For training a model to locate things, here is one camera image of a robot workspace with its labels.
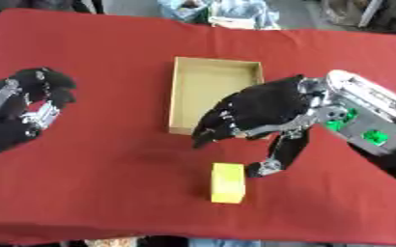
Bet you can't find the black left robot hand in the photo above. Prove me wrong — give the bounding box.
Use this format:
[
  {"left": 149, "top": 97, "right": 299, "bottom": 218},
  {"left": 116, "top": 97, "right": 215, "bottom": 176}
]
[{"left": 0, "top": 66, "right": 78, "bottom": 155}]

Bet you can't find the tan cardboard box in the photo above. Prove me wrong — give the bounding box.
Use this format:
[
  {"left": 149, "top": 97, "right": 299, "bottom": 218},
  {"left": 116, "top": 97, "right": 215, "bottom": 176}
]
[{"left": 165, "top": 56, "right": 276, "bottom": 140}]

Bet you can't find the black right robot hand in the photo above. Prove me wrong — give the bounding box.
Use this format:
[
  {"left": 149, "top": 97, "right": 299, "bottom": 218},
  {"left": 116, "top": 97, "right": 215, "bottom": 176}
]
[{"left": 189, "top": 74, "right": 328, "bottom": 178}]

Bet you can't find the clear plastic bag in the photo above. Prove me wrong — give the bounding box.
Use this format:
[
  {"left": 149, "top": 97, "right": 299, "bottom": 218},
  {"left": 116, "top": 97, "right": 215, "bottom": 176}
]
[{"left": 156, "top": 0, "right": 283, "bottom": 31}]

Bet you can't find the yellow rectangular block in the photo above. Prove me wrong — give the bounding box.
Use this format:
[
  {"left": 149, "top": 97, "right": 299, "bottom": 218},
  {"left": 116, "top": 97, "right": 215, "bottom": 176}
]
[{"left": 208, "top": 162, "right": 247, "bottom": 205}]

